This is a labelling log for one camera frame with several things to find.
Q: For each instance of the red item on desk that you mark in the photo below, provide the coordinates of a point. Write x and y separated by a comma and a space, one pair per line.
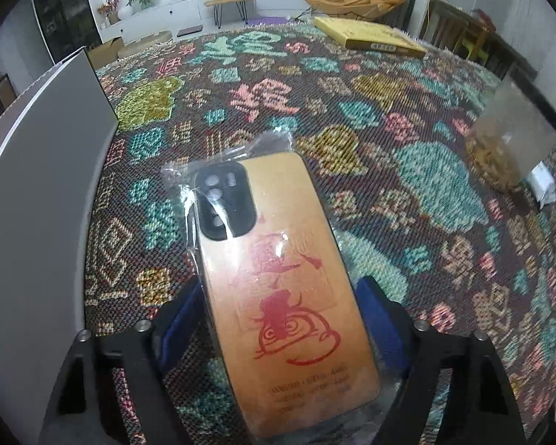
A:
484, 16

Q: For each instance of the white television cabinet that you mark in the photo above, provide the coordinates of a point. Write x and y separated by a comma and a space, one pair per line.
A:
180, 11

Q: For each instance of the yellow flat box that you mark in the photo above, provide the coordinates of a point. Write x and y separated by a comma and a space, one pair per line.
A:
370, 37

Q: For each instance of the yellow phone case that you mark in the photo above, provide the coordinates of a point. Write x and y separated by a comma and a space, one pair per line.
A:
282, 264

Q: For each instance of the clear jar with black lid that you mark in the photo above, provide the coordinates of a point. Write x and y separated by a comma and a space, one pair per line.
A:
514, 139

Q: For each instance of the dark wooden desk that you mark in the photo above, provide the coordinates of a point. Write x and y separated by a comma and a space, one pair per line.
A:
505, 51

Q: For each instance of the black display cabinet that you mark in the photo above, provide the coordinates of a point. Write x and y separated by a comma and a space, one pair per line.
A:
67, 9

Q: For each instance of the white round vase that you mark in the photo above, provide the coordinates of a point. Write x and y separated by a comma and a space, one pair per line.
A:
125, 12

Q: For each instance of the small wooden side table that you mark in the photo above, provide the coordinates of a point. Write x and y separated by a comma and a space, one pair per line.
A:
231, 2

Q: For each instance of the colourful patterned woven blanket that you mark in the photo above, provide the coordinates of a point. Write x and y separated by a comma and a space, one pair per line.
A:
398, 171

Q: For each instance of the beige round cushion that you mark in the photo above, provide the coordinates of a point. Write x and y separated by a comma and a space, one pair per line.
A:
146, 39

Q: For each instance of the purple round mat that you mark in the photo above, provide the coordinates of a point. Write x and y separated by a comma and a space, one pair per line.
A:
268, 21

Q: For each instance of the dark flat scale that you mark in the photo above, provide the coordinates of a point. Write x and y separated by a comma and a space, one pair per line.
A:
189, 31

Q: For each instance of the wooden dining chair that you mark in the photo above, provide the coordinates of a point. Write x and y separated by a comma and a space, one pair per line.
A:
4, 90

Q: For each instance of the white storage box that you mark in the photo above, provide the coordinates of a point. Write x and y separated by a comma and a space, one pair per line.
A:
41, 194

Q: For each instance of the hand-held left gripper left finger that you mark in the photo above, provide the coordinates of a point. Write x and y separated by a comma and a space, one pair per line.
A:
180, 329

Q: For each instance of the wooden chair with yellow seat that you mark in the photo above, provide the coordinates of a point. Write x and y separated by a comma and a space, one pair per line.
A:
473, 41

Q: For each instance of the red flowers in vase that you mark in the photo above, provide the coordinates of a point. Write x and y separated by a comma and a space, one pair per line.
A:
110, 8

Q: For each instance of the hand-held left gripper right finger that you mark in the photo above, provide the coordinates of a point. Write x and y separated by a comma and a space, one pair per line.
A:
384, 329

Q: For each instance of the cardboard box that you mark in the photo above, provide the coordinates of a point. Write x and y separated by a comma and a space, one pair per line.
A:
104, 53

